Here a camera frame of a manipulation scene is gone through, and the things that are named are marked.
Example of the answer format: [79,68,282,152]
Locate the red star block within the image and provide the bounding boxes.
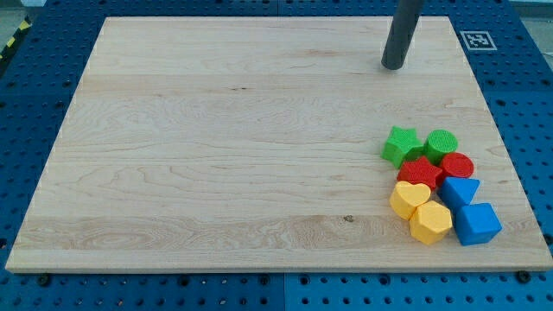
[397,155,442,191]

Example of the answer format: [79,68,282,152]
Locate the red cylinder block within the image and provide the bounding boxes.
[436,152,474,187]

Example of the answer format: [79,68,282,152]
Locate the yellow black hazard tape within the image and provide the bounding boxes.
[1,16,32,61]

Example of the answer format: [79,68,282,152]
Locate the green cylinder block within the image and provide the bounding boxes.
[424,130,458,165]

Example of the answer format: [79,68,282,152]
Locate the yellow hexagon block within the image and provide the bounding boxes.
[410,200,453,245]

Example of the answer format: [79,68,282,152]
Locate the white fiducial marker tag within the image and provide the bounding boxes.
[460,30,497,51]

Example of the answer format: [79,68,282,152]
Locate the yellow heart block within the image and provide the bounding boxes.
[389,181,431,220]

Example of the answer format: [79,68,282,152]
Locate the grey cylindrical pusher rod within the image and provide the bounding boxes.
[381,0,424,70]

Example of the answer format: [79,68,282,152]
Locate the blue cube block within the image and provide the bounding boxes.
[454,203,503,246]

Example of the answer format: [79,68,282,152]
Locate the green star block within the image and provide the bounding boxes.
[381,126,424,168]

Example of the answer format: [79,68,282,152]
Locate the blue triangle block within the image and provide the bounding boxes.
[437,177,480,214]

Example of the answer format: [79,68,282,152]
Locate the light wooden board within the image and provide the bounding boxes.
[6,16,552,274]

